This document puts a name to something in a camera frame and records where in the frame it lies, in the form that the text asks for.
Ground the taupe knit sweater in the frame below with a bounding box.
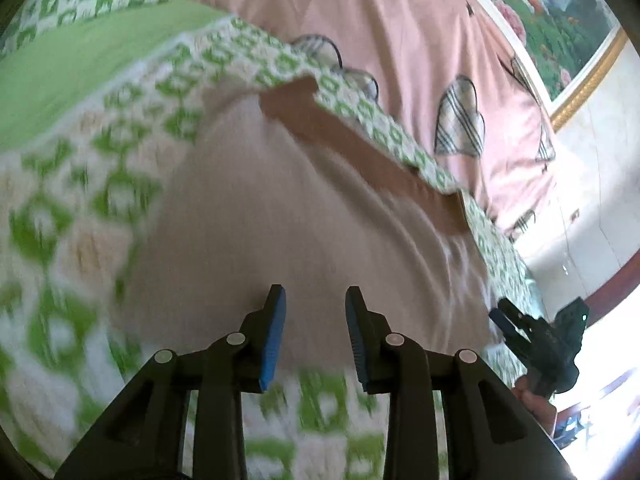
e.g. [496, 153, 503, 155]
[113, 77, 497, 371]

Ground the right hand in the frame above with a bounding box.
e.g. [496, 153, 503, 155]
[512, 376, 558, 437]

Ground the framed landscape painting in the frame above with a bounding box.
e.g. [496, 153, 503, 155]
[490, 0, 627, 129]

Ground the pink heart-patterned duvet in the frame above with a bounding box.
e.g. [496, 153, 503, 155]
[195, 0, 555, 238]

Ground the green checkered frog quilt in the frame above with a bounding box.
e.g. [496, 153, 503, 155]
[1, 0, 541, 474]

